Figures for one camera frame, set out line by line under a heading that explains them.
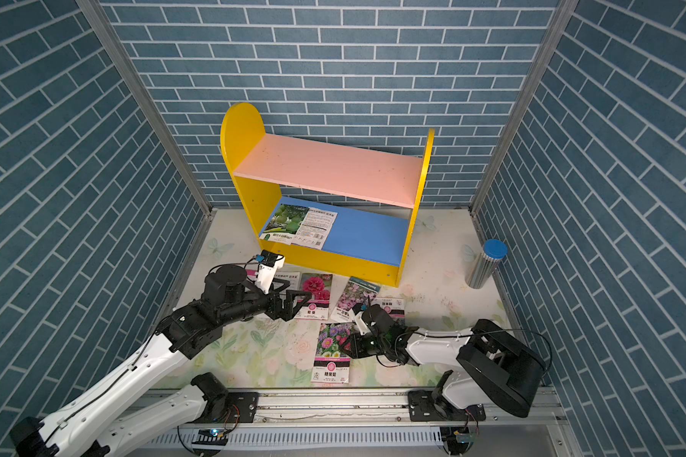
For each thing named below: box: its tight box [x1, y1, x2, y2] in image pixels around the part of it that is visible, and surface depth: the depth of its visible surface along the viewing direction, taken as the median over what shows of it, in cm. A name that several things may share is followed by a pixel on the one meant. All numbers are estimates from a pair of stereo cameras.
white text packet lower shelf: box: [290, 206, 339, 251], surface depth 98 cm
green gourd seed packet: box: [259, 203, 310, 244], surface depth 98 cm
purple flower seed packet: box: [330, 276, 382, 323], surface depth 96 cm
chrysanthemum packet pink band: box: [310, 321, 355, 384], surface depth 83 cm
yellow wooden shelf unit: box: [220, 102, 435, 288], surface depth 84 cm
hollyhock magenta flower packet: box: [294, 273, 333, 320], surface depth 98 cm
